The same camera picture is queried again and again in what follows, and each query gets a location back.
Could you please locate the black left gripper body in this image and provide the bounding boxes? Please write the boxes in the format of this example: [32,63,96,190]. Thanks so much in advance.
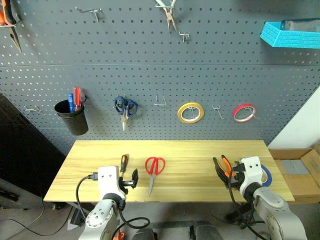
[118,179,137,195]

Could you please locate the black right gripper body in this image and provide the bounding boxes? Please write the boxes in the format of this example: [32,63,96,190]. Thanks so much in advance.
[233,171,248,191]

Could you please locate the grey pegboard wall panel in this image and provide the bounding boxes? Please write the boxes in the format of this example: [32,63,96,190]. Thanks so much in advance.
[0,0,320,156]

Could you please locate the blue tape roll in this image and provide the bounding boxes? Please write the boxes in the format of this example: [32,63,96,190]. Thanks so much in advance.
[259,164,274,187]

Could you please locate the black table base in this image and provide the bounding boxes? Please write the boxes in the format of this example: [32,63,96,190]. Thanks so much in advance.
[212,201,266,230]

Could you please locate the dark rounded shape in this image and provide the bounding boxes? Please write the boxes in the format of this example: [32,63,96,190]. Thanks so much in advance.
[130,226,159,240]
[188,220,225,240]

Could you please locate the grey table leg with caster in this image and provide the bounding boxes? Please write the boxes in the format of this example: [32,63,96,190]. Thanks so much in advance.
[51,201,88,231]

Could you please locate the brown cardboard box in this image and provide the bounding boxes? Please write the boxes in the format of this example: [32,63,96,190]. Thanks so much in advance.
[268,142,320,205]

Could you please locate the red tape roll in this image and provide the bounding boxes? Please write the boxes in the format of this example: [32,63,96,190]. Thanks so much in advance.
[232,103,257,124]

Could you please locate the metal pegboard hook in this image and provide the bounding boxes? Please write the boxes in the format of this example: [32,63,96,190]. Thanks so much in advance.
[24,104,42,114]
[212,104,224,120]
[153,94,168,107]
[178,30,191,44]
[74,6,103,23]

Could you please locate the black plastic cup holder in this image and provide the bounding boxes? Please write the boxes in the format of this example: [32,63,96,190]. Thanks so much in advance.
[54,99,90,137]

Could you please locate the yellow tape roll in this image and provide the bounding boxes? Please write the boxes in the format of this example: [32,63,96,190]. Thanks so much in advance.
[177,101,206,125]

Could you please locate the black cabinet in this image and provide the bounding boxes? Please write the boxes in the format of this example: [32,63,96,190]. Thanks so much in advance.
[0,92,68,211]

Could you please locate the teal plastic basket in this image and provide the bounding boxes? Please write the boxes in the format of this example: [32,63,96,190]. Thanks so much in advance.
[259,21,320,50]

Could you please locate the large orange black pliers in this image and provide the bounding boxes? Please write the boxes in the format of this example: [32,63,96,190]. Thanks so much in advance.
[0,0,24,54]

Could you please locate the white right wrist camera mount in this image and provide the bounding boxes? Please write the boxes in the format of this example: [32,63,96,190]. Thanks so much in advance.
[238,156,264,196]

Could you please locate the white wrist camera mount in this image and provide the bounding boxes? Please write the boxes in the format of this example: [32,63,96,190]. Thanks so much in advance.
[238,156,264,196]
[96,165,126,201]

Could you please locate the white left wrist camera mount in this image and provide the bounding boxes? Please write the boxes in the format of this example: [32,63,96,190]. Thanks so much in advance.
[96,165,126,201]

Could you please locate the orange black handled pliers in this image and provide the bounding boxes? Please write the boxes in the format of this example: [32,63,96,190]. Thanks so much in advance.
[212,154,236,179]

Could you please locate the orange black handled screwdriver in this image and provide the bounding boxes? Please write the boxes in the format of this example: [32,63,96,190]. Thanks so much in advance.
[119,153,130,180]

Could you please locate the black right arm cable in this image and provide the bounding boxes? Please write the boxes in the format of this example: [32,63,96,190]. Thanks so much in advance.
[227,161,267,240]

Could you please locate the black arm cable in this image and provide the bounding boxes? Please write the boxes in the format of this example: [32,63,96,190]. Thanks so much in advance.
[75,171,151,240]
[227,161,267,240]

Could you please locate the red handled scissors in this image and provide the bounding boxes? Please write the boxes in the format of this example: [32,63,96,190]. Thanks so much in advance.
[144,156,167,197]

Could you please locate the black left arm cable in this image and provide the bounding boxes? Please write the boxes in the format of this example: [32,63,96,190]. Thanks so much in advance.
[75,171,151,240]

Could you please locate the blue handled scissors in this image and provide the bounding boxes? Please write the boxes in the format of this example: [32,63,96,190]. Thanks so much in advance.
[113,94,139,133]

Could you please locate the blue handled screwdriver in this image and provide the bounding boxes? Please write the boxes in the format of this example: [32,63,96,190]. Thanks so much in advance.
[67,93,76,114]

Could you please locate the red handled screwdriver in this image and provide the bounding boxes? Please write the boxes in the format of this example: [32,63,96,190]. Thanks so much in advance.
[72,86,84,112]

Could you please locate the thin grey floor cable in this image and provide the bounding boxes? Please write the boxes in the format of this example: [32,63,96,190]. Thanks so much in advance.
[0,197,74,237]

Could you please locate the white handled needle-nose pliers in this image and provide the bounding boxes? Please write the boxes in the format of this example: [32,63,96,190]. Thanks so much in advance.
[154,0,177,34]

